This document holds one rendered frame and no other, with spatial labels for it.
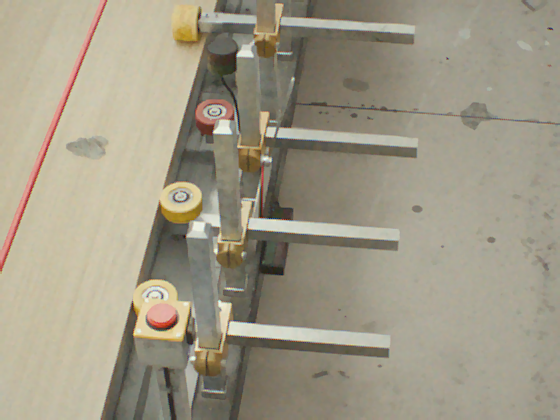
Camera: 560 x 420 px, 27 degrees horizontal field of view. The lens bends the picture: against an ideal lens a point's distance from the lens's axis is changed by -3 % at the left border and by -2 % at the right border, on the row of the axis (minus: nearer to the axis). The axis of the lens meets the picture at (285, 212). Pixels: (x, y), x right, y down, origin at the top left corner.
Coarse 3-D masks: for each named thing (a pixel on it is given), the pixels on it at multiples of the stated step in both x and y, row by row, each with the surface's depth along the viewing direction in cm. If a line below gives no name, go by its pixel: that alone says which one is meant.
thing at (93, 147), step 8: (80, 136) 239; (96, 136) 240; (72, 144) 239; (80, 144) 239; (88, 144) 239; (96, 144) 239; (104, 144) 240; (80, 152) 238; (88, 152) 238; (96, 152) 238; (104, 152) 238
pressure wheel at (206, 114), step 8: (200, 104) 248; (208, 104) 247; (216, 104) 248; (224, 104) 247; (200, 112) 246; (208, 112) 246; (216, 112) 246; (224, 112) 246; (232, 112) 246; (200, 120) 244; (208, 120) 244; (232, 120) 245; (200, 128) 246; (208, 128) 244
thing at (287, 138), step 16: (272, 128) 249; (288, 128) 249; (288, 144) 248; (304, 144) 247; (320, 144) 247; (336, 144) 246; (352, 144) 246; (368, 144) 245; (384, 144) 245; (400, 144) 245; (416, 144) 245
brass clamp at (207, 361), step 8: (224, 304) 218; (232, 304) 218; (224, 312) 216; (232, 312) 219; (224, 320) 215; (232, 320) 220; (224, 328) 214; (224, 336) 213; (224, 344) 212; (200, 352) 211; (208, 352) 210; (216, 352) 210; (224, 352) 213; (192, 360) 211; (200, 360) 209; (208, 360) 209; (216, 360) 210; (224, 360) 211; (200, 368) 211; (208, 368) 210; (216, 368) 210
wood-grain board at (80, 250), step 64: (0, 0) 277; (64, 0) 276; (128, 0) 275; (192, 0) 275; (0, 64) 260; (64, 64) 259; (128, 64) 259; (192, 64) 258; (0, 128) 245; (64, 128) 244; (128, 128) 244; (0, 192) 231; (64, 192) 231; (128, 192) 231; (64, 256) 219; (128, 256) 219; (0, 320) 209; (64, 320) 209; (128, 320) 210; (0, 384) 199; (64, 384) 199
